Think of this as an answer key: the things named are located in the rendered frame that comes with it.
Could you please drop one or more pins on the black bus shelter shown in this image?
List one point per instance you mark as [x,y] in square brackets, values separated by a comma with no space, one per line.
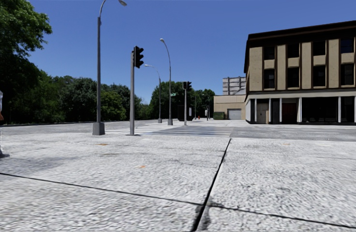
[181,113]

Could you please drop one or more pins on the traffic light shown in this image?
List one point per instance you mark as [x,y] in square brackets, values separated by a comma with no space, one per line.
[185,104]
[132,95]

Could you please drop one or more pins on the grey street lamp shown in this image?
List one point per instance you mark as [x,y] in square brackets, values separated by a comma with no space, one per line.
[98,72]
[170,87]
[159,95]

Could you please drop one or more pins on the low tan garage building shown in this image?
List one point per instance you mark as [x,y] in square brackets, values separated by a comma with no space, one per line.
[228,105]

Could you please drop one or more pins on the pale grey concrete building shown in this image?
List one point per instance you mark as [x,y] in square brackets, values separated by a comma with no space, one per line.
[233,85]

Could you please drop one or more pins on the trees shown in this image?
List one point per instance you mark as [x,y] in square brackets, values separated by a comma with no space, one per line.
[64,98]

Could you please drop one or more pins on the tan concrete building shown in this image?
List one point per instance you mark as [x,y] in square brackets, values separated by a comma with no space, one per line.
[305,72]

